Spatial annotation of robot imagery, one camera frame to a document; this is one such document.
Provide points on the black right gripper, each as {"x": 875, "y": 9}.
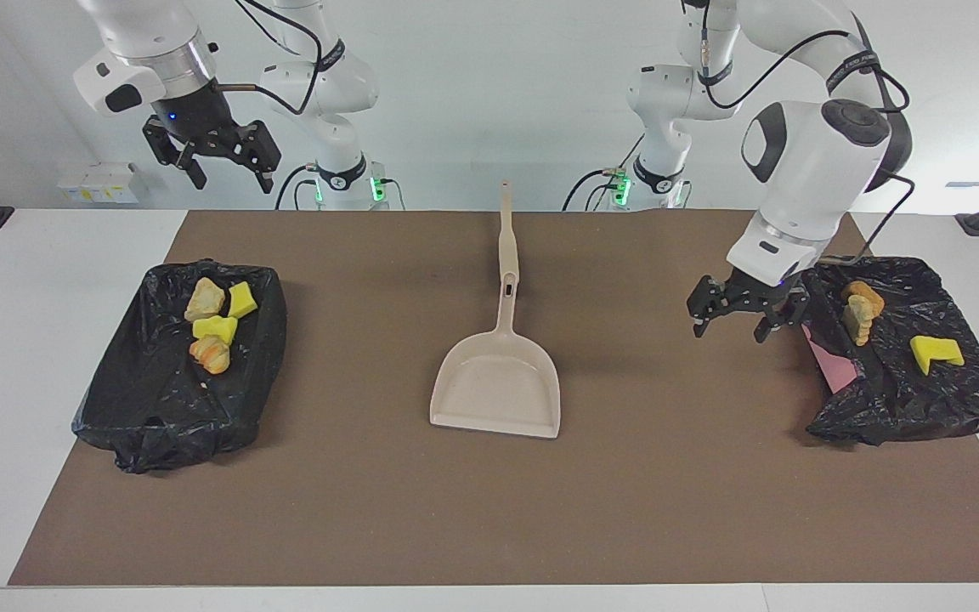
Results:
{"x": 200, "y": 115}

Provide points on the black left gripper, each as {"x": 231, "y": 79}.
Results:
{"x": 757, "y": 293}

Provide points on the pale pointed foam chunk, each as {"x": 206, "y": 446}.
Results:
{"x": 857, "y": 323}

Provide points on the brown foam chunk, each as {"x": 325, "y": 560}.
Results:
{"x": 870, "y": 297}

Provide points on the pale angular foam chunk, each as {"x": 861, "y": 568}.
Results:
{"x": 205, "y": 299}

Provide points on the yellow wedge sponge piece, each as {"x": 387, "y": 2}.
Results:
{"x": 242, "y": 300}

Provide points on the yellow curved sponge piece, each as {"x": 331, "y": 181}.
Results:
{"x": 216, "y": 329}

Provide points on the yellow notched sponge piece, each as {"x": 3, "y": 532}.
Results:
{"x": 931, "y": 350}

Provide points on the pale rounded foam chunk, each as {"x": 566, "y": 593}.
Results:
{"x": 212, "y": 355}

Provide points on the beige plastic dustpan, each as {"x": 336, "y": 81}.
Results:
{"x": 498, "y": 382}

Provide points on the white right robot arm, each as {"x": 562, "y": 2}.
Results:
{"x": 149, "y": 42}

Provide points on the black bag lined pink bin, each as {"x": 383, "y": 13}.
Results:
{"x": 923, "y": 391}

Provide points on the brown table mat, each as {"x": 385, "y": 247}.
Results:
{"x": 489, "y": 510}

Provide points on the white wall socket box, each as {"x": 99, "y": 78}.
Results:
{"x": 103, "y": 183}

